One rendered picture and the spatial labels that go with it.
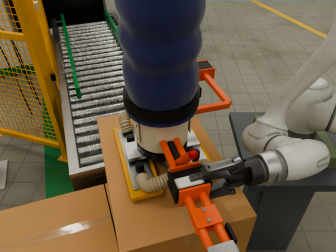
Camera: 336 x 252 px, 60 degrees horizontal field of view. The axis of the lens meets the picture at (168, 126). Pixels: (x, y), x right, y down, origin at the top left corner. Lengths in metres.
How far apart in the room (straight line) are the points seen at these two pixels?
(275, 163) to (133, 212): 0.42
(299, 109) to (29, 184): 1.88
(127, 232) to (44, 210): 0.69
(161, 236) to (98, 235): 0.54
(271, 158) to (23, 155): 2.16
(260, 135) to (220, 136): 1.65
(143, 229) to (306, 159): 0.48
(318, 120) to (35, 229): 1.25
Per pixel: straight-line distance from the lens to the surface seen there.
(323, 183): 1.35
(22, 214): 1.51
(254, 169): 0.79
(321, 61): 0.89
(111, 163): 1.02
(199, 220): 0.69
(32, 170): 2.48
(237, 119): 1.54
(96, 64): 2.53
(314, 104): 1.26
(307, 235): 2.12
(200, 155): 0.99
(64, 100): 2.03
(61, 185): 2.29
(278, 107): 0.96
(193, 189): 0.72
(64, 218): 1.42
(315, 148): 0.88
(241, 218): 0.89
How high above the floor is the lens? 1.67
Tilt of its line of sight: 39 degrees down
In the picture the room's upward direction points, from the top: straight up
